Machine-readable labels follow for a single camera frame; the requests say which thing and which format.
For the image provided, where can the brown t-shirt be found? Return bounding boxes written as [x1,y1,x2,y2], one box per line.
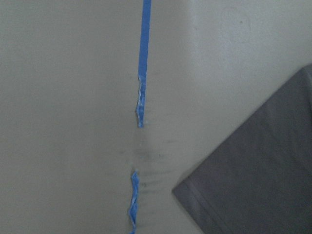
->
[173,65,312,234]

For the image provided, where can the blue floor tape grid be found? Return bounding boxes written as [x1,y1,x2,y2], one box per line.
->
[128,0,152,234]

